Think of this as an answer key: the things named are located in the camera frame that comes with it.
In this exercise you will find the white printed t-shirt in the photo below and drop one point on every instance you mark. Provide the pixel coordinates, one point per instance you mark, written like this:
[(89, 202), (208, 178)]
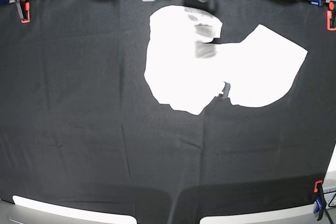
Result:
[(186, 70)]

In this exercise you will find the orange clamp far right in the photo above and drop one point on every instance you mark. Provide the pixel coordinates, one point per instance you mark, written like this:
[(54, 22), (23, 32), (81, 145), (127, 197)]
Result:
[(331, 16)]

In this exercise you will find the orange blue clamp near right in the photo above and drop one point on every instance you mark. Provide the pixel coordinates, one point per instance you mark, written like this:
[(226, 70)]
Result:
[(320, 202)]

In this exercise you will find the black table cloth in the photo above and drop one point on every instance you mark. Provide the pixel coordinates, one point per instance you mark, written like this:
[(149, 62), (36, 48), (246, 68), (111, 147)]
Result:
[(80, 127)]

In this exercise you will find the orange black clamp far left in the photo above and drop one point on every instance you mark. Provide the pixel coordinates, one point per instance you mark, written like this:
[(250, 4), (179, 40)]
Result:
[(23, 8)]

